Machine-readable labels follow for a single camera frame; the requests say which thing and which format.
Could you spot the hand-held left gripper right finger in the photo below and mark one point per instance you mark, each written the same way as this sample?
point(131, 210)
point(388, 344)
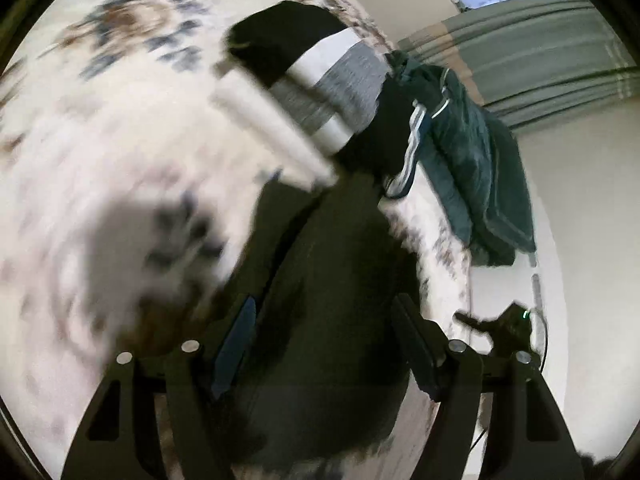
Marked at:
point(415, 345)

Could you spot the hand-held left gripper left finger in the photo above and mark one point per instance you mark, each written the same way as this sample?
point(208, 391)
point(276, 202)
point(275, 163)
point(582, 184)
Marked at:
point(232, 345)

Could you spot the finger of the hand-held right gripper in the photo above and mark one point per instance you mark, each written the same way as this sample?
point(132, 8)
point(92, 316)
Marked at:
point(475, 322)

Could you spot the dark green striped sweater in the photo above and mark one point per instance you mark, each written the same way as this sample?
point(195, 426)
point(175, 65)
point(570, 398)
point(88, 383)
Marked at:
point(325, 285)

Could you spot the dark teal jacket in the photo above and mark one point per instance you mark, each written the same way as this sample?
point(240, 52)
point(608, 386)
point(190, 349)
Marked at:
point(470, 175)

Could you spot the floral quilt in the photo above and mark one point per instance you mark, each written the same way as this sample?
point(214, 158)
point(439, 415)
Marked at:
point(100, 160)

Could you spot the folded black grey striped sweater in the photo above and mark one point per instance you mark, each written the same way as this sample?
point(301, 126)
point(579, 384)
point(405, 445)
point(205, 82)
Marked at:
point(320, 90)

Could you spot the green striped curtain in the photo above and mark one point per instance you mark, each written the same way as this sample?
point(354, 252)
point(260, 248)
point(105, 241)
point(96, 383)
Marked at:
point(540, 50)

